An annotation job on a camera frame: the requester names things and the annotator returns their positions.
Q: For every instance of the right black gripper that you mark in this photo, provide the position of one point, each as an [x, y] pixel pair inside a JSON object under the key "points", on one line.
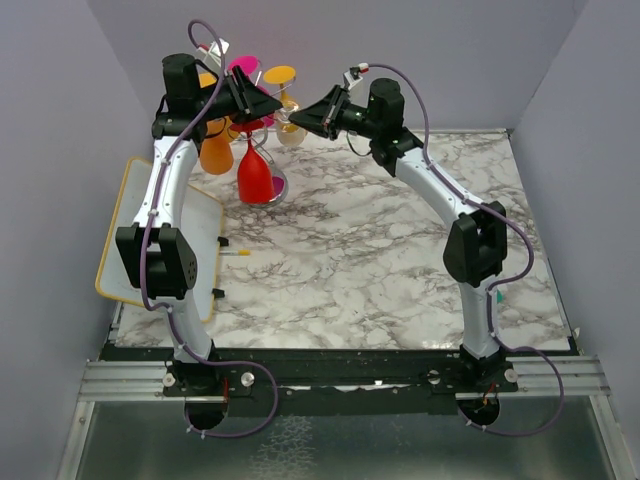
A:
{"points": [[317, 116]]}

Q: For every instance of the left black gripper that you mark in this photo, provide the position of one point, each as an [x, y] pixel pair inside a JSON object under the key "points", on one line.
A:
{"points": [[255, 102]]}

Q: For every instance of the clear wine glass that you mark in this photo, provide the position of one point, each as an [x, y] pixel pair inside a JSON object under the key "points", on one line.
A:
{"points": [[288, 134]]}

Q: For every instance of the chrome wine glass rack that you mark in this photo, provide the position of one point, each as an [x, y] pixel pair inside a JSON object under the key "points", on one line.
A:
{"points": [[259, 137]]}

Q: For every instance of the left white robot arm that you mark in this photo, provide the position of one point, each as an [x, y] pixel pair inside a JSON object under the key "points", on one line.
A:
{"points": [[157, 257]]}

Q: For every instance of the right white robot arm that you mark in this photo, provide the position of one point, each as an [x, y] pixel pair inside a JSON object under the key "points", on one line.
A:
{"points": [[476, 246]]}

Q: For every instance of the pink wine glass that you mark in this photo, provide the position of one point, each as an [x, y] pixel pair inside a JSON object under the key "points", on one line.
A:
{"points": [[250, 65]]}

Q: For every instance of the yellow wine glass right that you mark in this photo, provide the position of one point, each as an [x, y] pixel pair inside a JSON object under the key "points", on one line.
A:
{"points": [[282, 76]]}

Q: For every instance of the yellow wine glass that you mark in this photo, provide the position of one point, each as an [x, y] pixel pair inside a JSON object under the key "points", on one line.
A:
{"points": [[207, 79], [282, 76]]}

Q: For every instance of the yellow wine glass left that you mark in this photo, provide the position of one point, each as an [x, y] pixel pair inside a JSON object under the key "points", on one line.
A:
{"points": [[207, 79]]}

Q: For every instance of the orange wine glass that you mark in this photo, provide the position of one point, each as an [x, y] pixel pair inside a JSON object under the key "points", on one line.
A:
{"points": [[216, 157]]}

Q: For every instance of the red wine glass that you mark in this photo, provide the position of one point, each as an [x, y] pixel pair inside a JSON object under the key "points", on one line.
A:
{"points": [[254, 177]]}

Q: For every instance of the yellow framed whiteboard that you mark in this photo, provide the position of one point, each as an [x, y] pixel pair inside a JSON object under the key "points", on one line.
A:
{"points": [[202, 225]]}

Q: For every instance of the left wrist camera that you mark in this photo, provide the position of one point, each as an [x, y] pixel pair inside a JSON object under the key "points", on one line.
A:
{"points": [[212, 54]]}

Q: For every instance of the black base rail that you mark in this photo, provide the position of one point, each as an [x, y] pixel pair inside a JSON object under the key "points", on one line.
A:
{"points": [[306, 382]]}

